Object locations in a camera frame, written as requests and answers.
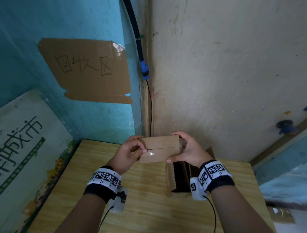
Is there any person's right hand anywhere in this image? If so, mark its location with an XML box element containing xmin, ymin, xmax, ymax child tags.
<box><xmin>166</xmin><ymin>131</ymin><xmax>217</xmax><ymax>168</ymax></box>

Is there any person's left hand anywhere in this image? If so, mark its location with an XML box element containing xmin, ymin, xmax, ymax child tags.
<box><xmin>112</xmin><ymin>136</ymin><xmax>148</xmax><ymax>175</ymax></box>

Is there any small brown cardboard box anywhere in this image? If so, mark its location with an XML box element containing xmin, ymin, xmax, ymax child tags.
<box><xmin>139</xmin><ymin>135</ymin><xmax>181</xmax><ymax>164</ymax></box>

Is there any person's left forearm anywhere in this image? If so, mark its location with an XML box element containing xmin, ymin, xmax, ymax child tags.
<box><xmin>55</xmin><ymin>191</ymin><xmax>113</xmax><ymax>233</ymax></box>

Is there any person's right forearm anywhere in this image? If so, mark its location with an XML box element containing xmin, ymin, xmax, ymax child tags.
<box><xmin>209</xmin><ymin>184</ymin><xmax>274</xmax><ymax>233</ymax></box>

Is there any open brown cardboard box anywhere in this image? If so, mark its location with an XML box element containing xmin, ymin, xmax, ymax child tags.
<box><xmin>165</xmin><ymin>146</ymin><xmax>215</xmax><ymax>198</ymax></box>

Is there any black marker wristband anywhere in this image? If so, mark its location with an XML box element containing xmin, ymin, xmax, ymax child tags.
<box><xmin>83</xmin><ymin>165</ymin><xmax>122</xmax><ymax>205</ymax></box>
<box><xmin>198</xmin><ymin>160</ymin><xmax>236</xmax><ymax>194</ymax></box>

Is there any wooden batten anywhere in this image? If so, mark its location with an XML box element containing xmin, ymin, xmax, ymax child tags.
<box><xmin>249</xmin><ymin>122</ymin><xmax>307</xmax><ymax>166</ymax></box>

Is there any light blue sheet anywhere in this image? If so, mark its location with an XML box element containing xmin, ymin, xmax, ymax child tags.
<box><xmin>254</xmin><ymin>136</ymin><xmax>307</xmax><ymax>205</ymax></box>

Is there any white printed carton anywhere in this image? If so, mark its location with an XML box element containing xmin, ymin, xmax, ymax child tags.
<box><xmin>0</xmin><ymin>90</ymin><xmax>74</xmax><ymax>233</ymax></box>

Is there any flat cardboard piece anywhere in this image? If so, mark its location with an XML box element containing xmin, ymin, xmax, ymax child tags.
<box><xmin>267</xmin><ymin>206</ymin><xmax>296</xmax><ymax>224</ymax></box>

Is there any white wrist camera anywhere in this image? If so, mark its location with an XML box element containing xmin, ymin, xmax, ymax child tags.
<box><xmin>108</xmin><ymin>186</ymin><xmax>128</xmax><ymax>214</ymax></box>
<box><xmin>190</xmin><ymin>177</ymin><xmax>208</xmax><ymax>201</ymax></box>

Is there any thin black cable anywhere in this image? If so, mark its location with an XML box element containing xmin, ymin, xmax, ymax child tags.
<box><xmin>146</xmin><ymin>79</ymin><xmax>153</xmax><ymax>137</ymax></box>

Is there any black camera cable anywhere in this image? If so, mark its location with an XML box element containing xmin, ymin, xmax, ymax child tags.
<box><xmin>202</xmin><ymin>195</ymin><xmax>217</xmax><ymax>233</ymax></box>
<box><xmin>97</xmin><ymin>206</ymin><xmax>114</xmax><ymax>233</ymax></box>

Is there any blue hose connector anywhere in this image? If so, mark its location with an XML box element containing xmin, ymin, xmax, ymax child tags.
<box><xmin>140</xmin><ymin>60</ymin><xmax>150</xmax><ymax>80</ymax></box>

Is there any brown cardboard wall sign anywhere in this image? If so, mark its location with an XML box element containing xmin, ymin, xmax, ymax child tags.
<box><xmin>38</xmin><ymin>38</ymin><xmax>133</xmax><ymax>105</ymax></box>

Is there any blue wall valve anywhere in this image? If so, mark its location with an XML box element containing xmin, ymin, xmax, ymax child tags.
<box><xmin>276</xmin><ymin>119</ymin><xmax>298</xmax><ymax>135</ymax></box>

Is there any thick black hose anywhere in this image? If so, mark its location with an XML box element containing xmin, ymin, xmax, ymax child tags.
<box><xmin>123</xmin><ymin>0</ymin><xmax>145</xmax><ymax>62</ymax></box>

